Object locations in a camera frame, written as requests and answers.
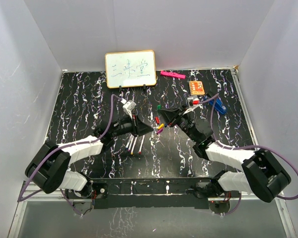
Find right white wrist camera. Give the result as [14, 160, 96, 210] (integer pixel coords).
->
[186, 95, 200, 113]

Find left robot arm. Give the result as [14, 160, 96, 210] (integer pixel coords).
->
[25, 115, 153, 198]

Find blue stapler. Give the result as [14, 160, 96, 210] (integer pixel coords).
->
[204, 92, 227, 115]

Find blue pen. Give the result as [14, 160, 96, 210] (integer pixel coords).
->
[126, 135, 133, 150]

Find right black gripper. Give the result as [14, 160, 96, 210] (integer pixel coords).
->
[159, 105, 198, 142]

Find white board with yellow frame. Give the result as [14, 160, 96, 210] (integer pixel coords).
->
[105, 50, 157, 89]

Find purple cable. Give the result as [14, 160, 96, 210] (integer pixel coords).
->
[198, 93, 298, 216]
[16, 94, 126, 216]

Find pink plastic clip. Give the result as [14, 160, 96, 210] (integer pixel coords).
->
[160, 70, 186, 79]

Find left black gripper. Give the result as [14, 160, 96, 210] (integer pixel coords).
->
[111, 113, 153, 138]

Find red pen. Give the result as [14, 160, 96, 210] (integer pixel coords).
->
[138, 135, 145, 154]

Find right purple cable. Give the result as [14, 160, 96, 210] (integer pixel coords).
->
[198, 93, 298, 216]

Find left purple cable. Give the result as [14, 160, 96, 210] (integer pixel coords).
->
[16, 94, 126, 216]

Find black front mounting bar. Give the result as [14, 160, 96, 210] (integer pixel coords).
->
[89, 178, 211, 209]

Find yellow pen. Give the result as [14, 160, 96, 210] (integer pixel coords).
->
[131, 136, 138, 155]

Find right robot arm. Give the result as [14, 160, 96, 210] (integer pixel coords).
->
[158, 107, 291, 202]

